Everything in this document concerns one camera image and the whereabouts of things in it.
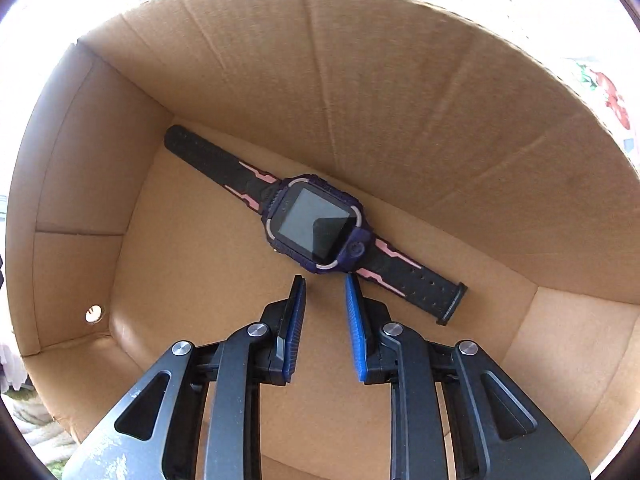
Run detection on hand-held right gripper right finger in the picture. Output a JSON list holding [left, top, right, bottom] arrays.
[[344, 274, 591, 480]]

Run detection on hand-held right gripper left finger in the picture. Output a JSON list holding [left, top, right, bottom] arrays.
[[62, 275, 307, 480]]

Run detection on black pink smart watch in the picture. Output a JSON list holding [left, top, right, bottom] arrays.
[[165, 125, 469, 327]]

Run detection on brown cardboard box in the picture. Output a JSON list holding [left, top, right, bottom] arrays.
[[5, 0, 640, 480]]

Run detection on white fluffy robe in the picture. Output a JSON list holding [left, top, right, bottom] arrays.
[[0, 332, 76, 461]]

